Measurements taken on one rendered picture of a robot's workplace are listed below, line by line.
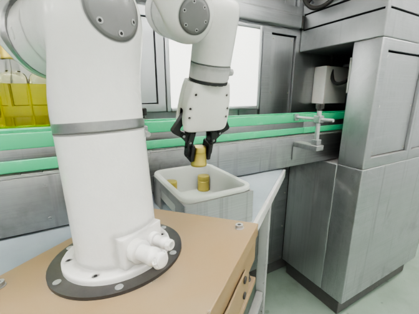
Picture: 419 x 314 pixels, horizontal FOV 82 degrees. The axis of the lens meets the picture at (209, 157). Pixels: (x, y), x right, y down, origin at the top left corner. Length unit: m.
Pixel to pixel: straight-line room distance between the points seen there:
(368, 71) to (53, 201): 1.08
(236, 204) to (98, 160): 0.36
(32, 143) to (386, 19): 1.12
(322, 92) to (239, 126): 0.62
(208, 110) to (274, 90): 0.79
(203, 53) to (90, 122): 0.25
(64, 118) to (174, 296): 0.20
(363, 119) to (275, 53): 0.47
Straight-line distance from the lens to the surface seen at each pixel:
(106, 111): 0.26
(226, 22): 0.44
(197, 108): 0.47
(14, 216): 0.65
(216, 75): 0.45
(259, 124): 0.92
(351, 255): 1.31
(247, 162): 0.89
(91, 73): 0.26
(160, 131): 0.74
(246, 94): 1.08
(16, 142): 0.62
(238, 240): 0.34
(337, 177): 1.21
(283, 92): 1.28
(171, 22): 0.36
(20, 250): 0.61
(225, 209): 0.54
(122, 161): 0.26
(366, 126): 1.12
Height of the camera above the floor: 1.04
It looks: 14 degrees down
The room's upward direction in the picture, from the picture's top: straight up
